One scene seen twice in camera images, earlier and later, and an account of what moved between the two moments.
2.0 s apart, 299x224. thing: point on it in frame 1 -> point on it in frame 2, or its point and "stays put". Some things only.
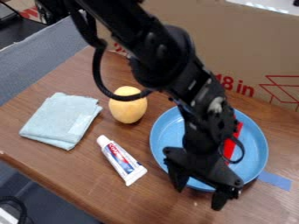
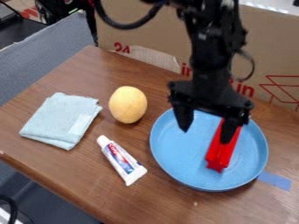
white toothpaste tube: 127,169 stays put
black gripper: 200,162 -> 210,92
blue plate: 166,135 stays put
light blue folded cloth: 60,120 stays put
